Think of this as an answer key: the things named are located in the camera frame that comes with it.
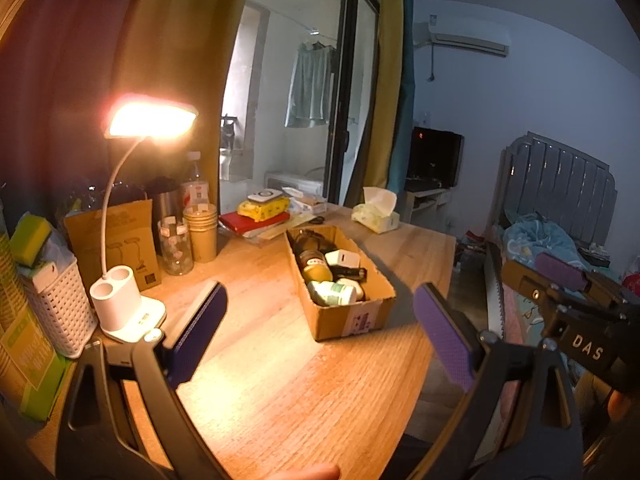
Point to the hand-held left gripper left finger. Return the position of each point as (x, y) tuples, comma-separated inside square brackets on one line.
[(195, 335)]

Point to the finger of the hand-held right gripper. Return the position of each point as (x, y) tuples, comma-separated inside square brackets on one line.
[(585, 345), (560, 270)]

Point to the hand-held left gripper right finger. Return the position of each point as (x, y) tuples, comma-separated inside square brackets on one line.
[(445, 340)]

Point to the torn cardboard box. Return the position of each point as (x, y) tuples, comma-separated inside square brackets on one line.
[(350, 320)]

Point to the black flashlight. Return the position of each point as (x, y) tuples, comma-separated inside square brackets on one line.
[(352, 275)]

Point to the white pill bottle green label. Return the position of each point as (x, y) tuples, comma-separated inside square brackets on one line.
[(332, 294)]

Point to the white charger block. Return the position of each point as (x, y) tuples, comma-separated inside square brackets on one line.
[(342, 260)]

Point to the yellow-lid jar red label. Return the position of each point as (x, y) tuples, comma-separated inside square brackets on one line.
[(317, 270)]

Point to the person's right hand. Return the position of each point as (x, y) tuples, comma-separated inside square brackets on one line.
[(622, 406)]

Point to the person's left hand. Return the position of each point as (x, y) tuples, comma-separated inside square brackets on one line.
[(310, 473)]

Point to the blue printed blanket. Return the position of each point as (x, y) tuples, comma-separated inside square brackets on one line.
[(540, 240)]

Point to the white desk lamp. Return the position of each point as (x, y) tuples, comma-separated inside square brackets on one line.
[(125, 305)]

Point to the flowered glass jar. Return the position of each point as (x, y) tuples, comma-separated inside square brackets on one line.
[(176, 250)]

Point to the grey bed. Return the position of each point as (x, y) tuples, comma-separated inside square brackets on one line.
[(560, 180)]

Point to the stack of paper cups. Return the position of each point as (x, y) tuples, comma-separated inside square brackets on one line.
[(201, 235)]

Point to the brown lamp carton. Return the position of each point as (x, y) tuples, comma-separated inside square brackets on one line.
[(130, 240)]

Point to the red book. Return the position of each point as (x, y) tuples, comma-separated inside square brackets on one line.
[(245, 224)]

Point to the steel tumbler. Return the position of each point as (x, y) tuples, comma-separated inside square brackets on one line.
[(167, 210)]

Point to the beige paper sheet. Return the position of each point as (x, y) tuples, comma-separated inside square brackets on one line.
[(280, 232)]

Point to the white woven plastic basket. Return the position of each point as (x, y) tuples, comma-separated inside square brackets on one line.
[(60, 310)]

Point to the white television stand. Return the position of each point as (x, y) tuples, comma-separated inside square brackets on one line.
[(425, 202)]

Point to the tissue box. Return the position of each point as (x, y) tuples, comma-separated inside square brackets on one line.
[(377, 217)]

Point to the yellow wipes pack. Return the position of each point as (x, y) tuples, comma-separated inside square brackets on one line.
[(262, 210)]

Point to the clear plastic water bottle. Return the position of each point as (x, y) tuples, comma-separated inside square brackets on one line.
[(195, 185)]

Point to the flat device on wipes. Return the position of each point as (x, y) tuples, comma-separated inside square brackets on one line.
[(265, 196)]

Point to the clear plastic bag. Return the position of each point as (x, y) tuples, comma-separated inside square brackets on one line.
[(60, 247)]

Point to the black television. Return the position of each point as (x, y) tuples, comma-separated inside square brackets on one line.
[(435, 157)]

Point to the blue white plastic packet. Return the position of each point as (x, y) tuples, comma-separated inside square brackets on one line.
[(292, 195)]

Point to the green carton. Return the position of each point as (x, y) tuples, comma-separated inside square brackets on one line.
[(25, 355)]

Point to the white appliance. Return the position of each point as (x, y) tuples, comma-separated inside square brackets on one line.
[(292, 182)]

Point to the green sponge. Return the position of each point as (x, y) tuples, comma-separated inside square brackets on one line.
[(31, 240)]

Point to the white air conditioner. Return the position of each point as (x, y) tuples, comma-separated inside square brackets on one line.
[(470, 37)]

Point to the yellow curtain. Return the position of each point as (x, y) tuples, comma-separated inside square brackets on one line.
[(387, 85), (185, 50)]

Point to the hanging pale green cloth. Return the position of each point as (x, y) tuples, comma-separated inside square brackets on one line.
[(310, 85)]

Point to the black sliding door frame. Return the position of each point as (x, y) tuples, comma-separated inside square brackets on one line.
[(350, 85)]

